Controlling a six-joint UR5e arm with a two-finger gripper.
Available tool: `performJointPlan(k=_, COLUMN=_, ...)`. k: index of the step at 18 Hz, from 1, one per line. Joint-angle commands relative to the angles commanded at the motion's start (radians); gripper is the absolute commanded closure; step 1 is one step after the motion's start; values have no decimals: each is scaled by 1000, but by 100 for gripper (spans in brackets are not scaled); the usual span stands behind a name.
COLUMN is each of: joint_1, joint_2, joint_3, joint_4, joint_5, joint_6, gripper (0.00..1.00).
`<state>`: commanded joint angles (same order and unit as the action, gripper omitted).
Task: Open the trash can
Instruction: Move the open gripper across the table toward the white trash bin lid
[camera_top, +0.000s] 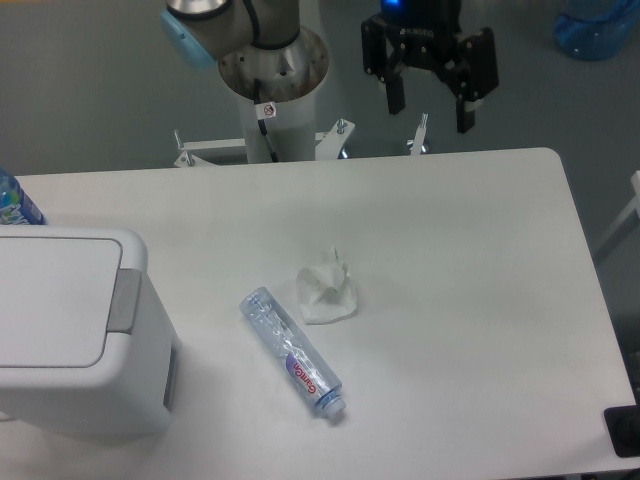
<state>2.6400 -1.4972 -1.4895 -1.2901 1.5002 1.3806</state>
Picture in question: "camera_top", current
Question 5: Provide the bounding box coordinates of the grey trash can lid button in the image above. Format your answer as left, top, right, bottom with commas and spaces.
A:
106, 269, 142, 334

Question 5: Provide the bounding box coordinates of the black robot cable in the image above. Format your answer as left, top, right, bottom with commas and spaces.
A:
241, 0, 281, 164

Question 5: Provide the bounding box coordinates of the white trash can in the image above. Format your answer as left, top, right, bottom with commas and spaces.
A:
1, 226, 181, 436

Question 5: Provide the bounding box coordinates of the white furniture frame right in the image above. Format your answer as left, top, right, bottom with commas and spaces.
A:
592, 171, 639, 265

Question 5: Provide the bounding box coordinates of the black device at table edge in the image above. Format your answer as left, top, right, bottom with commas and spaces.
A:
604, 405, 639, 458

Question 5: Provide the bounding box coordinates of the empty clear plastic bottle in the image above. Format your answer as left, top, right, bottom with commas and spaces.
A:
239, 287, 346, 422

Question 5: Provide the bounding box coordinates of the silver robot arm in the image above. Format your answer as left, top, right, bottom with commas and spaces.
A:
161, 1, 499, 133

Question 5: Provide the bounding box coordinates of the blue labelled bottle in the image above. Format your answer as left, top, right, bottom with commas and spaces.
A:
1, 169, 47, 225

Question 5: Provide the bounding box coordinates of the large blue water jug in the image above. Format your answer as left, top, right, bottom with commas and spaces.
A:
552, 1, 639, 61

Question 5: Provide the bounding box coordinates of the white pedestal base frame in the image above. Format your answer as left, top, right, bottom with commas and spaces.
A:
172, 112, 430, 169

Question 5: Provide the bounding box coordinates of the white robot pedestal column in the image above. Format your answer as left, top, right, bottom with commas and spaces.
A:
217, 25, 331, 164

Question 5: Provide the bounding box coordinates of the crumpled white tissue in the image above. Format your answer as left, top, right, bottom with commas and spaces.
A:
295, 246, 358, 325

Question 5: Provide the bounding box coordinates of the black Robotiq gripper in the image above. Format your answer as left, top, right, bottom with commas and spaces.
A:
361, 1, 499, 133

